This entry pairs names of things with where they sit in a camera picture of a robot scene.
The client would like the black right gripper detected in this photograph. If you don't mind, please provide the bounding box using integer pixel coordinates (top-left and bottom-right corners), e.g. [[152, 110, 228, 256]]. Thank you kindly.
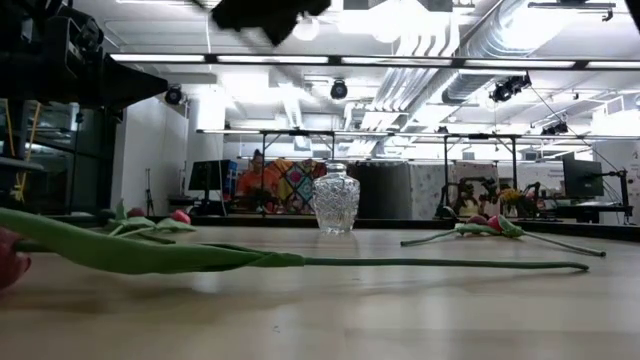
[[212, 0, 332, 47]]

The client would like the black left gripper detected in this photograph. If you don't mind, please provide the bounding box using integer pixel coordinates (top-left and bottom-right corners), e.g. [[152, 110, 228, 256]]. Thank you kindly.
[[44, 5, 170, 110]]

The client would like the dark red artificial tulip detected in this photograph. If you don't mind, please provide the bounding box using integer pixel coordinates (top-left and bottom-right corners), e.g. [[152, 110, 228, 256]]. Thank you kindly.
[[112, 199, 161, 236], [0, 207, 590, 291]]

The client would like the clear cut-glass vase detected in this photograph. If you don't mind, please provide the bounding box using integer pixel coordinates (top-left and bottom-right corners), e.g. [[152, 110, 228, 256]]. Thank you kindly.
[[312, 162, 361, 235]]

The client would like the black tripod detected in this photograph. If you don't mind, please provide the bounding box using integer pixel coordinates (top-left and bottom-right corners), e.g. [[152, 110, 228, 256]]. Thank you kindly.
[[143, 167, 155, 217]]

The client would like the black monitor on stand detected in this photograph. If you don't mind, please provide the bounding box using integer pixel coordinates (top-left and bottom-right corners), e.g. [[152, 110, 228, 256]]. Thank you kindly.
[[188, 159, 225, 217]]

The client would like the person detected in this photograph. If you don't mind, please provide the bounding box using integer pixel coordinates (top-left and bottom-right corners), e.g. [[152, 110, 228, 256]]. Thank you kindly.
[[236, 148, 281, 212]]

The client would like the colourful patchwork quilt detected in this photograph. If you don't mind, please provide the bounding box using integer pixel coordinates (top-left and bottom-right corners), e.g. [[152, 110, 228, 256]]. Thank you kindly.
[[264, 158, 329, 215]]

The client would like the LED light bar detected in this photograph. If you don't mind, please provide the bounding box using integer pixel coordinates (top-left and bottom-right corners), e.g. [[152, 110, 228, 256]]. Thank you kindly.
[[107, 52, 640, 71]]

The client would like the dark grey curtain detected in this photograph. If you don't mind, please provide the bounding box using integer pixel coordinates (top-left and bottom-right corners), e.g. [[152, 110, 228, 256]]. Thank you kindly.
[[349, 162, 412, 220]]

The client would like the white patterned cloth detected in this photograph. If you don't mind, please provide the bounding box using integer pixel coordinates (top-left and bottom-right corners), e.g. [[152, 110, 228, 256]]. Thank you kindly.
[[410, 163, 454, 220]]

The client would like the yellow flower bouquet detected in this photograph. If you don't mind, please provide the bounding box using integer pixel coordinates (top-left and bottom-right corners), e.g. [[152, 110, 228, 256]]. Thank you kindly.
[[499, 187, 525, 206]]

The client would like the black computer monitor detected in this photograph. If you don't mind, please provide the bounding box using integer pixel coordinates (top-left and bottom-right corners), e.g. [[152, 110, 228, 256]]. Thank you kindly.
[[562, 157, 605, 199]]

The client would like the black desk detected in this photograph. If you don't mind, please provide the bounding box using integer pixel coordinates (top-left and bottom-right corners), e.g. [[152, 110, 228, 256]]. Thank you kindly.
[[549, 201, 635, 225]]

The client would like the yellow cable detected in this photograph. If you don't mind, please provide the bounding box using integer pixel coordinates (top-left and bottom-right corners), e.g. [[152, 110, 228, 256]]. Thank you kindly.
[[3, 102, 42, 201]]

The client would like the silver ventilation duct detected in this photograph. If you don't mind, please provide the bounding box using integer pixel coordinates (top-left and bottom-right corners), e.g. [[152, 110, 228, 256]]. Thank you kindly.
[[442, 0, 541, 106]]

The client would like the black background rig frame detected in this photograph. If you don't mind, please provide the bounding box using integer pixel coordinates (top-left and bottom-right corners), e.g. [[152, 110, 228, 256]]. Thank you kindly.
[[196, 127, 640, 221]]

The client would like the black aluminium table frame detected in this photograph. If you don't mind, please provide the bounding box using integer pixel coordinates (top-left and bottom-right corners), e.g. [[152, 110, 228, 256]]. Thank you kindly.
[[44, 213, 640, 244]]

